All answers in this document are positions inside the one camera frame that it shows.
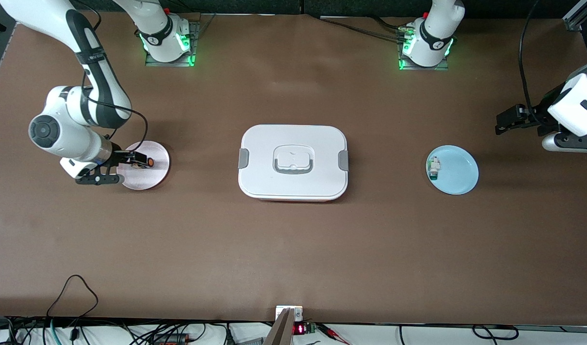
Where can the light blue round plate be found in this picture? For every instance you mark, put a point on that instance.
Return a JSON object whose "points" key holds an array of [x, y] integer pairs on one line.
{"points": [[459, 172]]}

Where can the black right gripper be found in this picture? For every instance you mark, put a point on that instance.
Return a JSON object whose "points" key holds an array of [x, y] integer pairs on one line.
{"points": [[119, 157]]}

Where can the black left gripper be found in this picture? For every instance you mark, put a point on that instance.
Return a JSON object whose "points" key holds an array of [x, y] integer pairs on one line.
{"points": [[534, 117]]}

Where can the red and black clip leads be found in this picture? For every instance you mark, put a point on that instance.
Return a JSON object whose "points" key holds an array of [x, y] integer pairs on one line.
{"points": [[332, 330]]}

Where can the small white box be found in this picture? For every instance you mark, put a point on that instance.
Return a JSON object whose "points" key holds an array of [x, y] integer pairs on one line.
{"points": [[298, 314]]}

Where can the red LED display module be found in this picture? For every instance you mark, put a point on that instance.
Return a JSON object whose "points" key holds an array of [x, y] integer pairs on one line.
{"points": [[299, 329]]}

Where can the aluminium frame profile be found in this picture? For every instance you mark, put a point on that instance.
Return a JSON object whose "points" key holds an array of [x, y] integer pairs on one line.
{"points": [[579, 14]]}

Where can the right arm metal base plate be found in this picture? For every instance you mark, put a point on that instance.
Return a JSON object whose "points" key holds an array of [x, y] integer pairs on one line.
{"points": [[171, 64]]}

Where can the orange and black device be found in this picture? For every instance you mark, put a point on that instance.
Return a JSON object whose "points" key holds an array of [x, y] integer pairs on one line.
{"points": [[171, 341]]}

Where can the aluminium camera mount bar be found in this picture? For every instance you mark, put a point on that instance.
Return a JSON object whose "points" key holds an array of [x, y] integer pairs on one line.
{"points": [[281, 330]]}

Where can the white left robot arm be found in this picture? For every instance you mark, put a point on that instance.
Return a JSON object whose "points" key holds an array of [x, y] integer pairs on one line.
{"points": [[435, 33]]}

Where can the pink round plate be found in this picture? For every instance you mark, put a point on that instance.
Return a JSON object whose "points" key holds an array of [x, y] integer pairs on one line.
{"points": [[154, 179]]}

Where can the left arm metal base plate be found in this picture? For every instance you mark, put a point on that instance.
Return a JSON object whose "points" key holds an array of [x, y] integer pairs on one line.
{"points": [[425, 68]]}

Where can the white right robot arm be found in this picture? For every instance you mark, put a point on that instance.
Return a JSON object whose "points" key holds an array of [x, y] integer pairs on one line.
{"points": [[58, 134]]}

